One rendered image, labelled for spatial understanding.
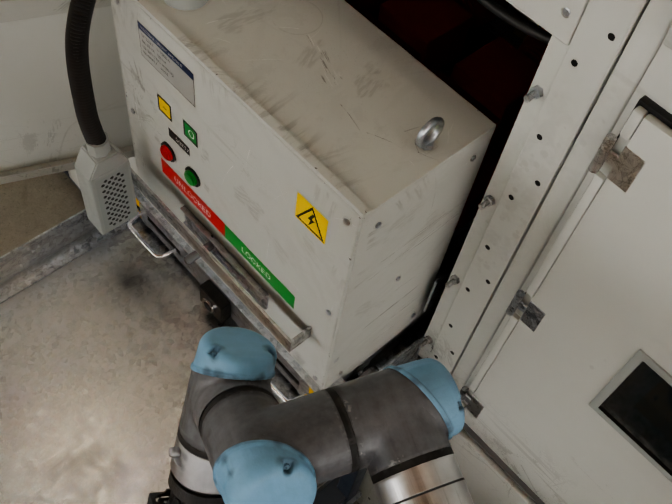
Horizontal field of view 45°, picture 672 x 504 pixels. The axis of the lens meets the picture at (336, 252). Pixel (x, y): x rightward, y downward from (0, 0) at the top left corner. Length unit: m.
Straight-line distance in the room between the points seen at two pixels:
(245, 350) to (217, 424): 0.08
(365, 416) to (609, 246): 0.36
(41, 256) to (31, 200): 1.18
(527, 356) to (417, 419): 0.46
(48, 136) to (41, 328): 0.37
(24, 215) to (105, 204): 1.33
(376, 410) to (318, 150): 0.35
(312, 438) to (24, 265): 0.91
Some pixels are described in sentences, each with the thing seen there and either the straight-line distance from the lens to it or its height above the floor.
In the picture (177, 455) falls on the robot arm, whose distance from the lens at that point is 0.81.
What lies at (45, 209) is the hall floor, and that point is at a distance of 2.66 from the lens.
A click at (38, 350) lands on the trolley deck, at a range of 1.44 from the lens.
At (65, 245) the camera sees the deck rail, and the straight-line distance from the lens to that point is 1.53.
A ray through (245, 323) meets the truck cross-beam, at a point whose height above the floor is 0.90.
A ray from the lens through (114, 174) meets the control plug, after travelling 1.31.
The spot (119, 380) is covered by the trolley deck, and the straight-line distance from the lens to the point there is 1.39.
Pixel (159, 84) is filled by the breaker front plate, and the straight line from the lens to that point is 1.16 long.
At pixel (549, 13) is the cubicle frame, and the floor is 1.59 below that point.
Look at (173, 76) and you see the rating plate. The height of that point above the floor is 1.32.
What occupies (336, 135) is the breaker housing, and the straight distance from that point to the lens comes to 0.95.
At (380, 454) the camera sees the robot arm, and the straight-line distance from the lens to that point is 0.70.
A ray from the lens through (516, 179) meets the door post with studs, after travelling 0.99.
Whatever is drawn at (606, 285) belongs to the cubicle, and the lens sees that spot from 0.96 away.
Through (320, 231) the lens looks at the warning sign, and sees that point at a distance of 0.98.
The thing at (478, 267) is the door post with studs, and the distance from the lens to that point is 1.14.
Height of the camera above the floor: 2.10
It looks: 56 degrees down
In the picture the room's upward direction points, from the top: 11 degrees clockwise
